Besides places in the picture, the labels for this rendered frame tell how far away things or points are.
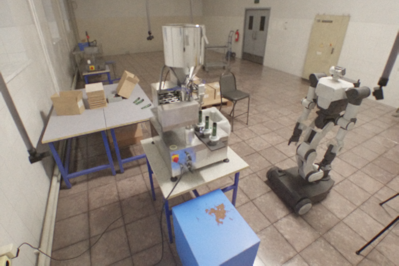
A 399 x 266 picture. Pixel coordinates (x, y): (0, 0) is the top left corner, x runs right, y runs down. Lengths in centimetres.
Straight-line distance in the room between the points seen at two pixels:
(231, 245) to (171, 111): 92
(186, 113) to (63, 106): 194
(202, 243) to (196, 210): 24
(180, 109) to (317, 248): 180
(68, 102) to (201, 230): 217
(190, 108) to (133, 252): 143
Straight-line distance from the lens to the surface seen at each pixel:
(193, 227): 152
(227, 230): 152
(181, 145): 146
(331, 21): 663
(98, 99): 294
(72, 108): 290
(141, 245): 220
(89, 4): 1147
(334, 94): 202
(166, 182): 158
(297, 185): 258
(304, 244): 234
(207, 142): 147
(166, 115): 128
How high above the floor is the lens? 187
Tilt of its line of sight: 27 degrees down
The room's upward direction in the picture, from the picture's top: straight up
